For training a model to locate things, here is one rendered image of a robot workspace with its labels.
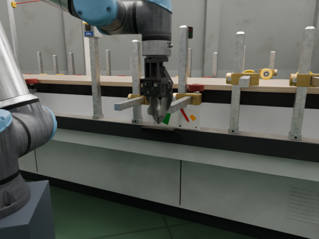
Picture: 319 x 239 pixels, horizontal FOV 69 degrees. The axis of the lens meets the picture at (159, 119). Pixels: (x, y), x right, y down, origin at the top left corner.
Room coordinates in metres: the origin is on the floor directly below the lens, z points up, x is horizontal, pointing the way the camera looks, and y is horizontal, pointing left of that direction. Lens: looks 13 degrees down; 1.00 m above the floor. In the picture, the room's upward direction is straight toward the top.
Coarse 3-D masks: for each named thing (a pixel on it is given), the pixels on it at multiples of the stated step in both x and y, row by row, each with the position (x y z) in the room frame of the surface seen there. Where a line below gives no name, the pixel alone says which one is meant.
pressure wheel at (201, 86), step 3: (189, 84) 1.22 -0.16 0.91; (192, 84) 1.20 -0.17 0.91; (195, 84) 1.20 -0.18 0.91; (198, 84) 1.20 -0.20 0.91; (201, 84) 1.20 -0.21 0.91; (189, 87) 1.21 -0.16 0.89; (192, 87) 1.20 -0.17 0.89; (195, 87) 1.19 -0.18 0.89; (198, 87) 1.19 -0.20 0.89; (201, 87) 1.19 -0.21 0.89; (189, 90) 1.21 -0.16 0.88; (192, 90) 1.20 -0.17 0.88; (195, 90) 1.19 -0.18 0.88; (198, 90) 1.19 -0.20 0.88; (201, 90) 1.20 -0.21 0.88
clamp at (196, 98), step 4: (176, 96) 1.12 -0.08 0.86; (180, 96) 1.12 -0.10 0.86; (184, 96) 1.11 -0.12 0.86; (192, 96) 1.09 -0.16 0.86; (196, 96) 1.09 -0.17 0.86; (200, 96) 1.10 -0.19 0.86; (192, 100) 1.09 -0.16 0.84; (196, 100) 1.09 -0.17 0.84; (200, 100) 1.11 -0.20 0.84; (188, 104) 1.10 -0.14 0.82; (192, 104) 1.09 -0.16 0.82; (196, 104) 1.09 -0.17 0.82
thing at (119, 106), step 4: (128, 100) 1.08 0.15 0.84; (132, 100) 1.08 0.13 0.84; (136, 100) 1.11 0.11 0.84; (140, 100) 1.15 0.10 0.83; (116, 104) 0.98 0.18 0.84; (120, 104) 0.98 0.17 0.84; (124, 104) 1.01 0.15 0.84; (128, 104) 1.04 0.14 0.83; (132, 104) 1.08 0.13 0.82; (136, 104) 1.11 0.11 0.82; (116, 108) 0.98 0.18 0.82; (120, 108) 0.98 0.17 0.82; (124, 108) 1.01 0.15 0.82
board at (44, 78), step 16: (48, 80) 1.74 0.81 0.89; (64, 80) 1.68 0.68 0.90; (80, 80) 1.65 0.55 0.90; (112, 80) 1.65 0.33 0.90; (128, 80) 1.65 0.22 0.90; (176, 80) 1.65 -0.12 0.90; (192, 80) 1.65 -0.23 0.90; (208, 80) 1.65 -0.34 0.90; (224, 80) 1.65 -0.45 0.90; (272, 80) 1.65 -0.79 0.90; (288, 80) 1.65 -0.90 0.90
